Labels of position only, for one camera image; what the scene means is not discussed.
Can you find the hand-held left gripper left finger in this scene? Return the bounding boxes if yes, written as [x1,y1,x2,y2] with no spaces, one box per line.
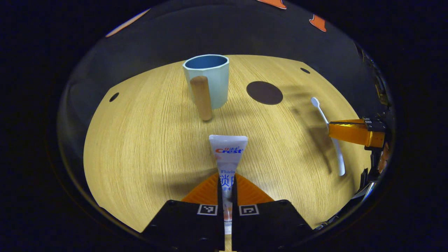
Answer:
[142,172,225,252]

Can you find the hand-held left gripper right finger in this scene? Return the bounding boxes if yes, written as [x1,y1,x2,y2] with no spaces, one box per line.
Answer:
[231,172,314,252]

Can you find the white toothbrush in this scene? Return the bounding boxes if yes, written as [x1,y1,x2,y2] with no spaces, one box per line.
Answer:
[311,97,346,176]

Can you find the white toothpaste tube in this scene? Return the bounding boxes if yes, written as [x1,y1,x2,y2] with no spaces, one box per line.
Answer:
[209,135,248,235]

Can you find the dark brown round coaster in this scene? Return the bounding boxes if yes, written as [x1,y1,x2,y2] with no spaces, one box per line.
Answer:
[246,81,283,105]

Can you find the light blue cup wooden handle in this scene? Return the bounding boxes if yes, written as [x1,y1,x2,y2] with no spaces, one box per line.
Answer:
[182,54,230,121]

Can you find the black backdrop cloth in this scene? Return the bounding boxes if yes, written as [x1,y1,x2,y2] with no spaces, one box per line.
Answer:
[58,0,394,147]

